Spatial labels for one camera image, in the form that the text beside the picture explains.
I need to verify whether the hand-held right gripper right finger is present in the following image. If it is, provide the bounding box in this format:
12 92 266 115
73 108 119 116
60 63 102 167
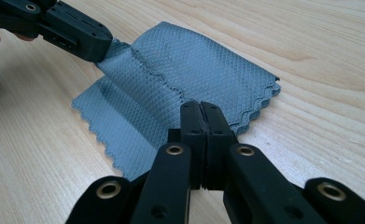
201 101 239 191

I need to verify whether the grey textured cloth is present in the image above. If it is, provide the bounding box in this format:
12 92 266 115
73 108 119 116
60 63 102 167
71 21 282 182

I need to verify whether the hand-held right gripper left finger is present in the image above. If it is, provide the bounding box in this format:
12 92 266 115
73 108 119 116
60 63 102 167
167 100 207 190

